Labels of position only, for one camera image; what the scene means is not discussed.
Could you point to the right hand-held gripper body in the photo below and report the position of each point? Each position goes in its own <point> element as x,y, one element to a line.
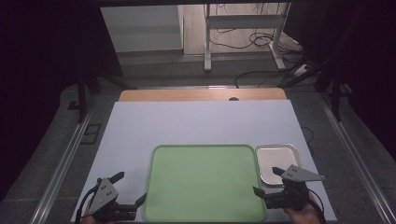
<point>291,193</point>

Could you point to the green plastic tray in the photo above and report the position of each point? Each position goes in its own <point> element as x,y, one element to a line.
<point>204,183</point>

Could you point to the person's left hand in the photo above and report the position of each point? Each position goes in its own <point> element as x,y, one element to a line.
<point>88,219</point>

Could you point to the small silver metal tray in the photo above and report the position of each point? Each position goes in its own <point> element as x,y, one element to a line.
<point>275,158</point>

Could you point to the white panel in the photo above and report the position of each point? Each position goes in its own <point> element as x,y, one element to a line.
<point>143,28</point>

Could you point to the person's right hand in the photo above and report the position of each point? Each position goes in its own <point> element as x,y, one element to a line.
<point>303,216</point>

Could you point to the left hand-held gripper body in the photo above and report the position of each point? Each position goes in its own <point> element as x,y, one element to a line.
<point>104,194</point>

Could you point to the aluminium floor rail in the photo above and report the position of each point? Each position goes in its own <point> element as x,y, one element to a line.
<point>358,161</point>
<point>59,168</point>

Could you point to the black metal stand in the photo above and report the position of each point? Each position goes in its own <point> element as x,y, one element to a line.
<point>82,96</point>
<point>335,93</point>

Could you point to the white metal desk frame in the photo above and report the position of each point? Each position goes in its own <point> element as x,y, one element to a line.
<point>243,21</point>

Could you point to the white board sheet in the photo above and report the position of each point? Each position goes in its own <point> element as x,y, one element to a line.
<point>199,123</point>

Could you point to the white power strip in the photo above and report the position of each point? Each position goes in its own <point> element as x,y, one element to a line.
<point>300,70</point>

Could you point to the black floor frame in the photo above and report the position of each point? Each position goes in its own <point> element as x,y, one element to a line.
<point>91,133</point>

